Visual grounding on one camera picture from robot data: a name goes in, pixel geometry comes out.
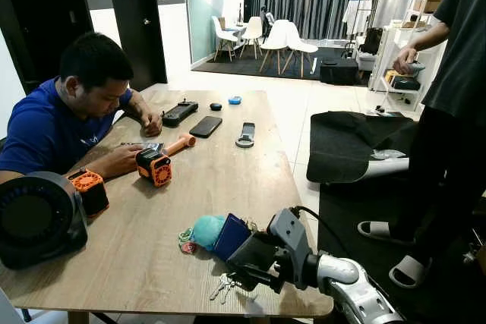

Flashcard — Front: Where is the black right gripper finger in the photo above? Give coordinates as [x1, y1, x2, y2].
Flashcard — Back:
[232, 234, 273, 266]
[226, 263, 267, 288]

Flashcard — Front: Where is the silver keys bunch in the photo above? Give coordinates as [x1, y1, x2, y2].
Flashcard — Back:
[210, 273, 241, 301]

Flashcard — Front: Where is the dark blue wallet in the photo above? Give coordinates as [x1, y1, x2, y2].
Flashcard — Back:
[213, 213, 256, 261]

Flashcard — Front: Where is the black floor mat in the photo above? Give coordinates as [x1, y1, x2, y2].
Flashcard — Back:
[317, 180, 486, 324]

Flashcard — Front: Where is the light wooden table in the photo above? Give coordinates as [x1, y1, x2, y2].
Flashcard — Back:
[0, 89, 335, 324]

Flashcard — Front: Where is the orange black power tool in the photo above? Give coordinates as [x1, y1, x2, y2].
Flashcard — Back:
[135, 133, 197, 188]

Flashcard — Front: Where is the black smartphone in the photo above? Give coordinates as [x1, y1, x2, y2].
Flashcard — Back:
[189, 116, 223, 139]

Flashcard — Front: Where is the black draped cloth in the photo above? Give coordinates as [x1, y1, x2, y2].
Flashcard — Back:
[307, 111, 419, 184]

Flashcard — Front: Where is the white cylindrical object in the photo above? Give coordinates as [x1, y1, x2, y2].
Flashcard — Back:
[357, 149, 412, 182]

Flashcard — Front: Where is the black remote controller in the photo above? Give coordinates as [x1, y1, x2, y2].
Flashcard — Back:
[162, 100, 200, 128]

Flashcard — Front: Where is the orange black battery pack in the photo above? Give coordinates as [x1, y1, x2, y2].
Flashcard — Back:
[67, 168, 110, 219]

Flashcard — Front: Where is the dark grey rug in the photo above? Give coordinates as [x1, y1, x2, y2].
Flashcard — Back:
[191, 46, 373, 83]

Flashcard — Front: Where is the black box on floor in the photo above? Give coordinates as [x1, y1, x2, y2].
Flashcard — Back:
[319, 58, 360, 87]

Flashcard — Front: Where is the white chair with wooden legs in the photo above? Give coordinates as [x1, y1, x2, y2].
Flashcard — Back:
[241, 17, 264, 60]
[260, 20, 291, 75]
[212, 16, 241, 62]
[282, 20, 320, 79]

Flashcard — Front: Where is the standing person in dark clothes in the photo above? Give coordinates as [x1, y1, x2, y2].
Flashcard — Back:
[357, 0, 486, 289]

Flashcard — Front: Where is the black round fan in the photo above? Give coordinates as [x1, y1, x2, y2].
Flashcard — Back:
[0, 171, 89, 270]

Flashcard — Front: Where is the white shelf cart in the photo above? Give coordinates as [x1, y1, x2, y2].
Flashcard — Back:
[370, 24, 449, 102]

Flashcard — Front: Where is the black bag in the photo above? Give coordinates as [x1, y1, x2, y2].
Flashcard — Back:
[358, 28, 383, 56]

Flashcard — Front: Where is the seated man in blue shirt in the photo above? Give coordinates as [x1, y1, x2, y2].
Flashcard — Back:
[0, 32, 164, 185]

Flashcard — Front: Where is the metal clothes rack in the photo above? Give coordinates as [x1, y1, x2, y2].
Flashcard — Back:
[328, 0, 385, 46]

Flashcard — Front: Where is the white hanging shirt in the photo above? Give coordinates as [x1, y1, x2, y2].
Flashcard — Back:
[342, 0, 374, 37]

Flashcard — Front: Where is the black door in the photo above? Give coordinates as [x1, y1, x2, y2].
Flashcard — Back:
[104, 0, 169, 91]

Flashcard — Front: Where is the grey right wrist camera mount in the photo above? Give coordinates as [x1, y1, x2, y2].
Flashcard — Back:
[267, 208, 314, 288]

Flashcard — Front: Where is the teal plush keychain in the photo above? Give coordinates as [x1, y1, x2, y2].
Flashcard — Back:
[178, 215, 229, 255]

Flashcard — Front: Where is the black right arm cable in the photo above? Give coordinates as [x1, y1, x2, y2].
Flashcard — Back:
[289, 205, 355, 260]

